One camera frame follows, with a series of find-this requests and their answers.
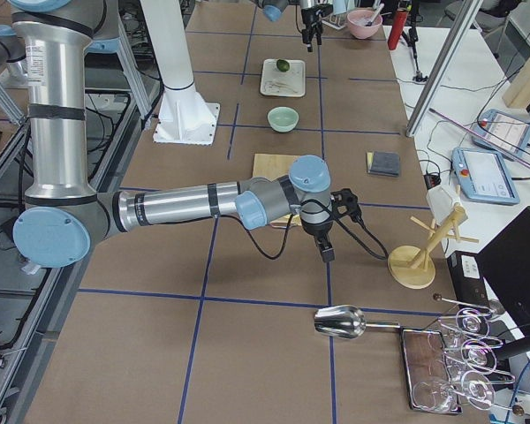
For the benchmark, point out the reacher grabber stick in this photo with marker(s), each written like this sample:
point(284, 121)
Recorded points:
point(468, 130)

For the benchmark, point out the teach pendant tablet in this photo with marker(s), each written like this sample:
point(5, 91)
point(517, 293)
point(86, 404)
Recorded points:
point(483, 176)
point(497, 128)

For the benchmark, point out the wooden cutting board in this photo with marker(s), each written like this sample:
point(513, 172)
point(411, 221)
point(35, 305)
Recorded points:
point(271, 166)

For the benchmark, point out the red water bottle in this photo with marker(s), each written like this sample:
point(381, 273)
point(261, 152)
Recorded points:
point(397, 28)

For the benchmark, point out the mint green bowl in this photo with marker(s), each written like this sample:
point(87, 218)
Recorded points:
point(283, 119)

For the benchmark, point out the white bear serving tray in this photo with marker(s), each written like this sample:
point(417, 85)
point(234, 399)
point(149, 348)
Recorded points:
point(291, 83)

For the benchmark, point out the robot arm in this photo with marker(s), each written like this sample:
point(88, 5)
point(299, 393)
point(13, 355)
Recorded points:
point(274, 9)
point(65, 217)

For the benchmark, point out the black monitor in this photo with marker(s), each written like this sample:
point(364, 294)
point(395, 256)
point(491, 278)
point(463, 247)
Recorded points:
point(505, 264)

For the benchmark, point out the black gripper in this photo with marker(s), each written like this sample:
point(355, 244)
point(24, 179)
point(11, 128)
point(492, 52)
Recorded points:
point(316, 230)
point(309, 25)

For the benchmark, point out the wooden mug tree stand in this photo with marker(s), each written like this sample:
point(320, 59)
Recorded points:
point(412, 266)

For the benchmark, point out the metal ice scoop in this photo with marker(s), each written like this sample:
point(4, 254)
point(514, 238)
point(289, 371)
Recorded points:
point(348, 322)

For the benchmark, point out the near teach pendant tablet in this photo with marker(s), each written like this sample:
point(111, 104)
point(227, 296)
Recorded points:
point(483, 176)

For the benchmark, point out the white wire cup rack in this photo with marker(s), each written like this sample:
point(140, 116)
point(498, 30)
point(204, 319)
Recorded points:
point(334, 12)

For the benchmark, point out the grey folded cloth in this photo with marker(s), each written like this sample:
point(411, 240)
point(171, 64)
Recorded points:
point(383, 163)

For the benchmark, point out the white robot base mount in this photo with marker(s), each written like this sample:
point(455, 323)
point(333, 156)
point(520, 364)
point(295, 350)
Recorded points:
point(184, 117)

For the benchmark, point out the green avocado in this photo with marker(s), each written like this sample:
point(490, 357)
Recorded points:
point(283, 65)

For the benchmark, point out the far teach pendant tablet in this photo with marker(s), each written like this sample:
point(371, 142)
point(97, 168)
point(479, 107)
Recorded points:
point(497, 128)

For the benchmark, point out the aluminium frame post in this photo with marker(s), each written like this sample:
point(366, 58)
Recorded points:
point(461, 24)

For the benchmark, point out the pink bowl with ice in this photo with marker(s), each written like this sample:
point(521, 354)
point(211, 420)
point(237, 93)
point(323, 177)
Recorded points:
point(360, 24)

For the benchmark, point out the black glass holder tray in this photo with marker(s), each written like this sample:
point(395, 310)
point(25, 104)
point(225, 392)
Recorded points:
point(422, 353)

